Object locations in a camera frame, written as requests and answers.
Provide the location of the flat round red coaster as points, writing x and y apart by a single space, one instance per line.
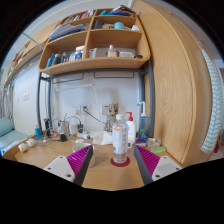
115 164

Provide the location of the black charger block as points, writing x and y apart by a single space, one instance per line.
63 137

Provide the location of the white power strip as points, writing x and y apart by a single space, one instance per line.
84 135

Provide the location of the teal striped towel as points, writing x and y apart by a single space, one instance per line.
215 110

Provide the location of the clear plastic water bottle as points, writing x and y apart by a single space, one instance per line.
120 140

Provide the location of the pink and white packet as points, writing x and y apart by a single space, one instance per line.
153 142

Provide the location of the wooden shelf unit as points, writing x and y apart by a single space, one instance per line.
100 63

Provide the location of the black slim bottle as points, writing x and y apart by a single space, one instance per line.
47 128

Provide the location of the small dark blue bottle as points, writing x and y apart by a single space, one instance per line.
142 139

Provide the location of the wooden wardrobe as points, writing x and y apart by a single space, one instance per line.
173 86

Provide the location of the small white round figure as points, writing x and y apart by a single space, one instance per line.
23 147
31 142

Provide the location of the green flat packet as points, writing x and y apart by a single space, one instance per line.
157 149

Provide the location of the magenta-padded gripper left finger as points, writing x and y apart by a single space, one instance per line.
78 160

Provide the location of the brown tree creature figurine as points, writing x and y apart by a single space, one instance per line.
112 111

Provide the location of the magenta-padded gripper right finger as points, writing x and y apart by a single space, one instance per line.
150 160

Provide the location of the white bottle with red pump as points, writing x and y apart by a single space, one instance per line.
131 130

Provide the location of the grey metal desk frame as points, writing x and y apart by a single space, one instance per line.
150 100

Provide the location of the teal bedding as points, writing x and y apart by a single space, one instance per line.
11 136

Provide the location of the blue spray bottle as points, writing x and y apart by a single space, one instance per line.
144 123

